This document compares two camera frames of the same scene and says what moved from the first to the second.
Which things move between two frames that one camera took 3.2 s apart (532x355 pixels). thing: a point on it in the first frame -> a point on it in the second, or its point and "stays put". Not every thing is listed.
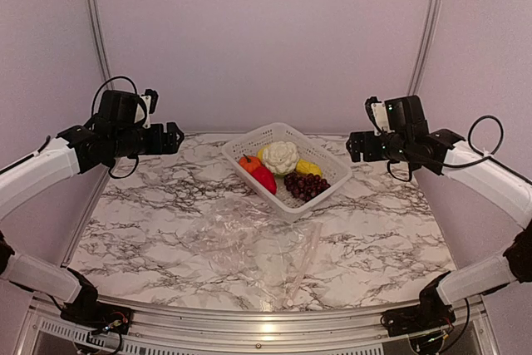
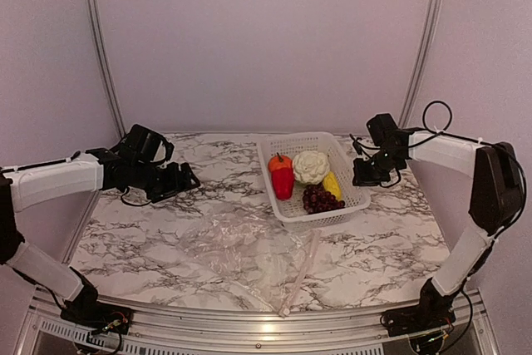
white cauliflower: (281, 157) -> (310, 167)
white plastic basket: (285, 170) -> (291, 211)
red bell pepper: (266, 177) -> (283, 182)
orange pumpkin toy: (250, 163) -> (278, 162)
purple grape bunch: (307, 186) -> (316, 199)
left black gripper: (171, 145) -> (174, 185)
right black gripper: (356, 139) -> (362, 177)
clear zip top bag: (257, 248) stays put
